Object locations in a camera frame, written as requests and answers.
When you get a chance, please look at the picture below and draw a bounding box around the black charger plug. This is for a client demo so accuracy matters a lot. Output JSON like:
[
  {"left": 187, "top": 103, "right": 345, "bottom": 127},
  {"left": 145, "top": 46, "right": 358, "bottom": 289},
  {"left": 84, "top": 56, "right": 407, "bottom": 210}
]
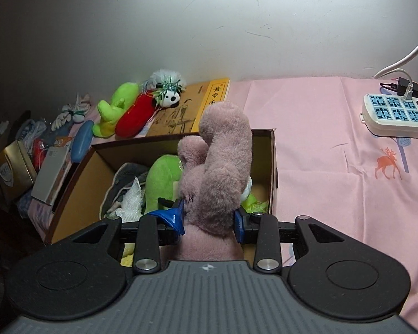
[{"left": 397, "top": 77, "right": 418, "bottom": 99}]

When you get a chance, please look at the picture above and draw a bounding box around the blue glasses case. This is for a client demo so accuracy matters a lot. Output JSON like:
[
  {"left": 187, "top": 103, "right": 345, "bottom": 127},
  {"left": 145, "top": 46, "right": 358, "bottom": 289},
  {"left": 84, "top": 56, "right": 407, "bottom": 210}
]
[{"left": 71, "top": 120, "right": 95, "bottom": 163}]

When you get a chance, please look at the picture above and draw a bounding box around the brown cardboard box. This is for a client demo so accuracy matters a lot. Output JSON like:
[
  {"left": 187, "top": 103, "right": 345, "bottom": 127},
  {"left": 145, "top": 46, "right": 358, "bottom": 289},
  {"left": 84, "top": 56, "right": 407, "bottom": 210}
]
[{"left": 43, "top": 128, "right": 278, "bottom": 261}]

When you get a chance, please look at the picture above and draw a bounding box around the orange printed book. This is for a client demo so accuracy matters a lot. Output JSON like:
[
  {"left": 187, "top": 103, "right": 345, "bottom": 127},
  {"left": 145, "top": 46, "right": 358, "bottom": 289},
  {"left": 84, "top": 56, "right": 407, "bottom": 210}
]
[{"left": 54, "top": 136, "right": 74, "bottom": 195}]

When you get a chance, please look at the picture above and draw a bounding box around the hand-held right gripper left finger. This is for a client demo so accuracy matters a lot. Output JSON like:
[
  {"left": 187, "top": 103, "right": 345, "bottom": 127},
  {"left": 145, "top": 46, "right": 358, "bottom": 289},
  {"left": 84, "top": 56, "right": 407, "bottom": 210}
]
[{"left": 71, "top": 198, "right": 188, "bottom": 275}]

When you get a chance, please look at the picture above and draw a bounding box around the bright green plush toy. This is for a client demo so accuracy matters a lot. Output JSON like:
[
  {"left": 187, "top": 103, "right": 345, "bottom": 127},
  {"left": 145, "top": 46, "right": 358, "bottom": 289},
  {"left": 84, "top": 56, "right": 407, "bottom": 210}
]
[{"left": 91, "top": 82, "right": 140, "bottom": 138}]

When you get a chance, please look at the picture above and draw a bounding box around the red packet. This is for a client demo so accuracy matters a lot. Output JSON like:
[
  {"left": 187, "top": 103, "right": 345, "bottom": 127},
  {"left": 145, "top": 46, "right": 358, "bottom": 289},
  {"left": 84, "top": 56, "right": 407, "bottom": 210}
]
[{"left": 31, "top": 138, "right": 49, "bottom": 168}]

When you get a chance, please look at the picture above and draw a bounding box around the pink printed bedsheet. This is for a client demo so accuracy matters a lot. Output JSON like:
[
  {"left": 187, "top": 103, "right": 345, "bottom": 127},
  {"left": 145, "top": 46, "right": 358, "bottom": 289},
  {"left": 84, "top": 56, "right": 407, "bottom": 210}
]
[{"left": 21, "top": 76, "right": 418, "bottom": 331}]

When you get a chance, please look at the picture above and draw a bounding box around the yellow book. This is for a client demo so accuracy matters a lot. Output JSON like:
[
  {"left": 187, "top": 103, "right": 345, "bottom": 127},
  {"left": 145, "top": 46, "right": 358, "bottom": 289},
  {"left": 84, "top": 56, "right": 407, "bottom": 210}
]
[{"left": 145, "top": 78, "right": 231, "bottom": 137}]

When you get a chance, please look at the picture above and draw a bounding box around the green frog plush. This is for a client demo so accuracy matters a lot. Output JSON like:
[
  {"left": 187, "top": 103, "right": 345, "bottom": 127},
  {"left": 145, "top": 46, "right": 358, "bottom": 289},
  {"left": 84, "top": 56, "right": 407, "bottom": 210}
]
[{"left": 144, "top": 154, "right": 260, "bottom": 214}]

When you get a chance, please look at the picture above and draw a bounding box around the white towel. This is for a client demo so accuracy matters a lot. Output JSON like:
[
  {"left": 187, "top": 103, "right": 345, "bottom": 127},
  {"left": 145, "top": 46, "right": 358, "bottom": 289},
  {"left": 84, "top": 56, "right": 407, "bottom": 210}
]
[{"left": 120, "top": 177, "right": 143, "bottom": 222}]

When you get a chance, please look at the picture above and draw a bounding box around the white power strip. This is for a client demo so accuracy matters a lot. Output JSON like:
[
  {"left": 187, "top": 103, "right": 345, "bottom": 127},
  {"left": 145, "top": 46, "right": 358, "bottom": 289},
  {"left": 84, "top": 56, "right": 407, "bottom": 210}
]
[{"left": 361, "top": 92, "right": 418, "bottom": 139}]

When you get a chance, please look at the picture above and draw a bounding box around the grey-green cloth pouch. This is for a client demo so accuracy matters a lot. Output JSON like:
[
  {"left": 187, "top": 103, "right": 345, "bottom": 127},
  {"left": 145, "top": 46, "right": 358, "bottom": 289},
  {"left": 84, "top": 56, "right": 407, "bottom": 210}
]
[{"left": 99, "top": 162, "right": 150, "bottom": 216}]

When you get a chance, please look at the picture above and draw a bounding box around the white power cable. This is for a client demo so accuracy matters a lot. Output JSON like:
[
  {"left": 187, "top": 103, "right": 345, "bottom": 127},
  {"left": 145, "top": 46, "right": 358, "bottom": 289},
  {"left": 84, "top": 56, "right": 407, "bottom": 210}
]
[{"left": 373, "top": 26, "right": 418, "bottom": 100}]

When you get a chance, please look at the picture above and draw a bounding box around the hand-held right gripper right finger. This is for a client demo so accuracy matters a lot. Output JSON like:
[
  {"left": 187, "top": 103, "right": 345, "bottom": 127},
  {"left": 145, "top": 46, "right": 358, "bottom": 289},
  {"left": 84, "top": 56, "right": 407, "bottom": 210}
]
[{"left": 234, "top": 207, "right": 345, "bottom": 272}]

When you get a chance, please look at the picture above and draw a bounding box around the black strap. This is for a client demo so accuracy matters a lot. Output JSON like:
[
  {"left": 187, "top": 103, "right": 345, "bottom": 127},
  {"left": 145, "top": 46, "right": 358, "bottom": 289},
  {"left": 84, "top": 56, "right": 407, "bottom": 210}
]
[{"left": 12, "top": 110, "right": 32, "bottom": 129}]

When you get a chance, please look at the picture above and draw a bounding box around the pink plush toy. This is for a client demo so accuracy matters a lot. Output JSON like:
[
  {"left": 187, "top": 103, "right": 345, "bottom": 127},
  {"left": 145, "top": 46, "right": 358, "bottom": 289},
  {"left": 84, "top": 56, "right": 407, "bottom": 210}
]
[{"left": 176, "top": 101, "right": 254, "bottom": 261}]

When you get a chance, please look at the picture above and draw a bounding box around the gold paper bag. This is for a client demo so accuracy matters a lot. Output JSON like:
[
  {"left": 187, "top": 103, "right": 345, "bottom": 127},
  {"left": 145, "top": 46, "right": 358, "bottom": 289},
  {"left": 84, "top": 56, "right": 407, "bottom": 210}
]
[{"left": 0, "top": 140, "right": 38, "bottom": 200}]

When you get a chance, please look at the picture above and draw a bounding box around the clear plastic bag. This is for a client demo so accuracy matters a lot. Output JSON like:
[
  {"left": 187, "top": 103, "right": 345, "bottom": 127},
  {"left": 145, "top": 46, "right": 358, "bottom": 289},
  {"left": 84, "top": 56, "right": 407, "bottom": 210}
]
[{"left": 16, "top": 119, "right": 47, "bottom": 143}]

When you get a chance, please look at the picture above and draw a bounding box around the blue patterned packet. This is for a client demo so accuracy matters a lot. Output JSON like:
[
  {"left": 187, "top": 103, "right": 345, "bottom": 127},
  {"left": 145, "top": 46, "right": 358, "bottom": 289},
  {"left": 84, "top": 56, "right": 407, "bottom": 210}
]
[{"left": 17, "top": 193, "right": 33, "bottom": 218}]

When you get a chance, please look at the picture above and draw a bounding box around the panda plush with red body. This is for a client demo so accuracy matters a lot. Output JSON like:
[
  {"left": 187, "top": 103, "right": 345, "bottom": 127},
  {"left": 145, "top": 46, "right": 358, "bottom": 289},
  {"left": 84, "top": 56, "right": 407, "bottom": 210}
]
[{"left": 115, "top": 70, "right": 188, "bottom": 137}]

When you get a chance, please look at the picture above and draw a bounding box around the white thick book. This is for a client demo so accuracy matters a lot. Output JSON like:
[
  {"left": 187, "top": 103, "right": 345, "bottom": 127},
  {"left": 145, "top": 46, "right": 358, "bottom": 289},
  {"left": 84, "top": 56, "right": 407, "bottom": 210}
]
[{"left": 31, "top": 146, "right": 72, "bottom": 206}]

